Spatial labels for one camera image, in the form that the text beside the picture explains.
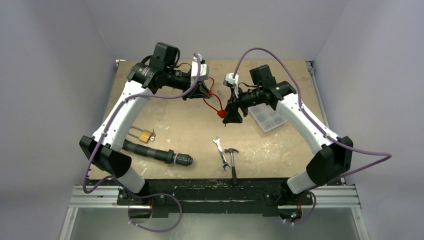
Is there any red cable padlock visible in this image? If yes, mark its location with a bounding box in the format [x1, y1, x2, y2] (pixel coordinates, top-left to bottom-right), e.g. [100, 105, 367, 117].
[202, 76, 228, 119]

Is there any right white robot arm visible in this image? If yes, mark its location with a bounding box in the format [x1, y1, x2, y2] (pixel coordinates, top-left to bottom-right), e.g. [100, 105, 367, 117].
[222, 64, 353, 204]

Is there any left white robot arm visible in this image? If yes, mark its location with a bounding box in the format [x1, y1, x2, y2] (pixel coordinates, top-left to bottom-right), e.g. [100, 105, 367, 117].
[79, 42, 209, 205]

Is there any clear plastic screw box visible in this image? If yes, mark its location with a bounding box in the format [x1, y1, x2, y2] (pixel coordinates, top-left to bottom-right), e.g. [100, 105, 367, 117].
[248, 103, 288, 133]

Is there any silver wrench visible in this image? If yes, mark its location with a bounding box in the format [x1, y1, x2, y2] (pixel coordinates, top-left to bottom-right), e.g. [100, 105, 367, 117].
[212, 136, 231, 171]

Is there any brass padlock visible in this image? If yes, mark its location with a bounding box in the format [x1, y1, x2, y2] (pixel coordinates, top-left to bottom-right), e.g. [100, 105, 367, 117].
[127, 125, 157, 143]

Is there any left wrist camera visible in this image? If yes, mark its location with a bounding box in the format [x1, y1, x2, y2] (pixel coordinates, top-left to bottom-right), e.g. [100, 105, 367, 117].
[189, 59, 210, 84]

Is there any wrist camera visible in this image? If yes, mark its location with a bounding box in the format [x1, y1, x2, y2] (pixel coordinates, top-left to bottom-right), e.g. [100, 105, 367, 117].
[189, 59, 210, 84]
[223, 72, 239, 98]

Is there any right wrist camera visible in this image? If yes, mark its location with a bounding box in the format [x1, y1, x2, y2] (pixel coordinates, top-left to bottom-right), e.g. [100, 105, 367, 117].
[223, 72, 239, 98]

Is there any black handled hammer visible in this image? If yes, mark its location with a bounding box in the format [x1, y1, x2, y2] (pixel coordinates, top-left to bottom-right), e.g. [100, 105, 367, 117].
[224, 148, 239, 185]

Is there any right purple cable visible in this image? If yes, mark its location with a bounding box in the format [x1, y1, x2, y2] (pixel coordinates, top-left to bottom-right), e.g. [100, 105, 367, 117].
[233, 47, 393, 226]

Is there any black corrugated hose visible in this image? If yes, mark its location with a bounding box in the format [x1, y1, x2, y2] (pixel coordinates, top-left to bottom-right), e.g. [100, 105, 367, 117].
[121, 139, 194, 168]

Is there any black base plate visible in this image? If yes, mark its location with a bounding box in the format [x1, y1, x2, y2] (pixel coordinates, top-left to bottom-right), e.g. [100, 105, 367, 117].
[115, 177, 318, 220]

